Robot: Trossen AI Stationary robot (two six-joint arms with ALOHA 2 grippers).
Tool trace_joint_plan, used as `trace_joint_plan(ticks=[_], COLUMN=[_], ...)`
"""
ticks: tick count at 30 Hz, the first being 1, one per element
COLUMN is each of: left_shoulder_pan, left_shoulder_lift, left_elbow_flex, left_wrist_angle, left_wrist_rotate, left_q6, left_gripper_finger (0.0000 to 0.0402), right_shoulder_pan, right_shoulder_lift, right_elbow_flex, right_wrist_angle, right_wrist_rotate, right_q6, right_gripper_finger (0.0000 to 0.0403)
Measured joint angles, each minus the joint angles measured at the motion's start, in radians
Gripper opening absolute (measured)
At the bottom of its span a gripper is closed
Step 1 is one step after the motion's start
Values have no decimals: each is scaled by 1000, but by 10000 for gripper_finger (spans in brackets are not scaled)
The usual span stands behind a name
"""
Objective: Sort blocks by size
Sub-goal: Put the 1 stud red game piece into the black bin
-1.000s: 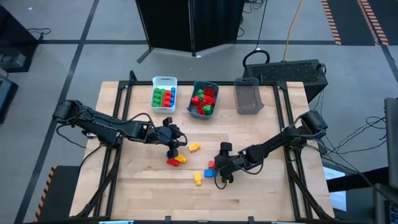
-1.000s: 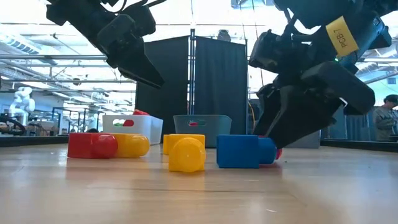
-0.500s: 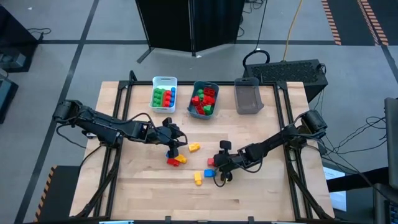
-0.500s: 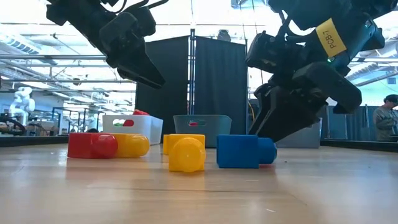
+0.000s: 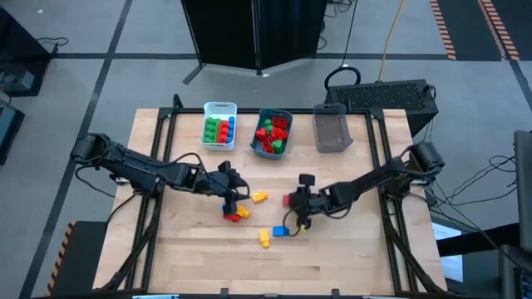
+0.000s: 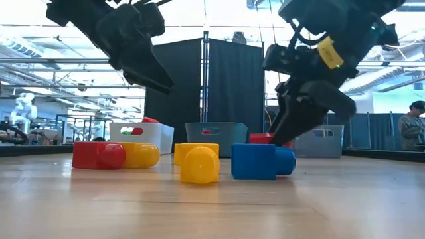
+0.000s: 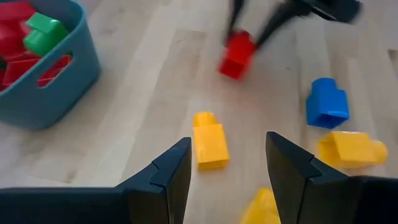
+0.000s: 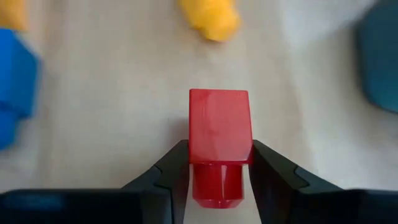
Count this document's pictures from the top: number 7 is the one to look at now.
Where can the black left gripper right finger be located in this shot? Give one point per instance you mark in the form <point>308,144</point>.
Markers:
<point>326,199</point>

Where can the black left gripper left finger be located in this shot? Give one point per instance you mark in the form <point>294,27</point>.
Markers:
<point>124,205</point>

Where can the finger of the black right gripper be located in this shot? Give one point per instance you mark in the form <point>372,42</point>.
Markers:
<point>235,18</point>
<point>283,18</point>

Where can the red single-stud block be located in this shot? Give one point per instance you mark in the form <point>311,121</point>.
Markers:
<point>237,56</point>

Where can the yellow single-stud block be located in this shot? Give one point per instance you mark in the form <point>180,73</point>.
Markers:
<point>348,149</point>
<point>261,208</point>
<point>211,146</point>

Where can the blue single-stud block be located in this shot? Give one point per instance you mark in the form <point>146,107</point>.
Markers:
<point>326,105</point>

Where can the red two-stud block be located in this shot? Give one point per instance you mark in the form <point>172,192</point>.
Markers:
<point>15,12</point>
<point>12,40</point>
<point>18,68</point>

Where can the green two-stud block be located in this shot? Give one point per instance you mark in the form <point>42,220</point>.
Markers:
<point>43,34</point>

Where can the teal plastic bin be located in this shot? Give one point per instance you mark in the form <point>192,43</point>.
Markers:
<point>62,102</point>

